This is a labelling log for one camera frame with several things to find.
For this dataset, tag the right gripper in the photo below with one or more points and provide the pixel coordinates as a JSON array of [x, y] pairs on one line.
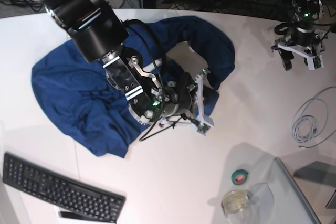
[[179, 98]]

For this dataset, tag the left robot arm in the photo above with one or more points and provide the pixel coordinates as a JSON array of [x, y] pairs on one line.
[[302, 13]]

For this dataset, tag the black computer keyboard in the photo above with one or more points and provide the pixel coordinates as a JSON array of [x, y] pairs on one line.
[[76, 199]]

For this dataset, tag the clear tape dispenser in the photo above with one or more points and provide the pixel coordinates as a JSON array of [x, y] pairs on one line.
[[236, 207]]

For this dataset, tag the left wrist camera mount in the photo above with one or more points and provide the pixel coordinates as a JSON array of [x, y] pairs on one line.
[[313, 51]]

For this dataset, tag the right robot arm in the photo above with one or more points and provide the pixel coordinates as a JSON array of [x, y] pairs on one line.
[[99, 35]]

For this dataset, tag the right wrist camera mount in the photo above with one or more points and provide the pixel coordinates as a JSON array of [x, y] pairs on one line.
[[202, 123]]

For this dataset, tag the green tape roll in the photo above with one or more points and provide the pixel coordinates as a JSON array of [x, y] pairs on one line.
[[239, 177]]

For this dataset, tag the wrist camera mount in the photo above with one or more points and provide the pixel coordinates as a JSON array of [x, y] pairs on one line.
[[202, 123], [313, 51]]

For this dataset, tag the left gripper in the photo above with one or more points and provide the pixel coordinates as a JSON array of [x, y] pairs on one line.
[[299, 36]]

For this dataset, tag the dark blue t-shirt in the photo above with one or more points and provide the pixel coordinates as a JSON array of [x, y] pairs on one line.
[[80, 102]]

